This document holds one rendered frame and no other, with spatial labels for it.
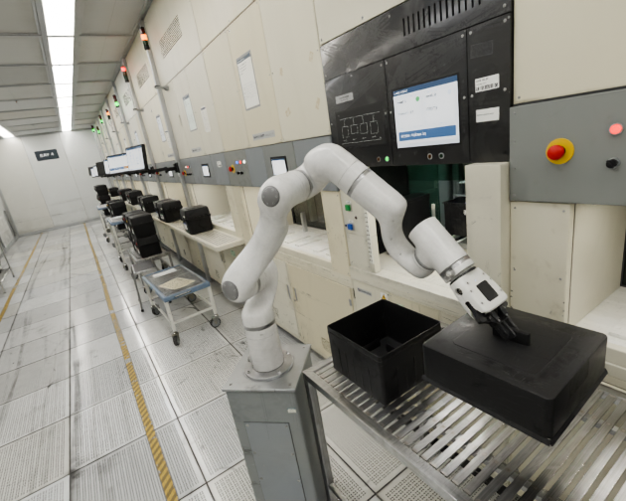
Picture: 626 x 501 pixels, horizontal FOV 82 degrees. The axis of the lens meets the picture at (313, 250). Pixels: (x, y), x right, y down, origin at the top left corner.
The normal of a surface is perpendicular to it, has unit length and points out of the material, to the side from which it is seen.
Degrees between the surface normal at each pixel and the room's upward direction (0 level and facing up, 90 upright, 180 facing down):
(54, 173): 90
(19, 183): 90
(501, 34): 90
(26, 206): 90
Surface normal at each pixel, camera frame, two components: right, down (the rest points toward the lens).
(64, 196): 0.55, 0.17
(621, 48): -0.82, 0.29
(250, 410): -0.19, 0.32
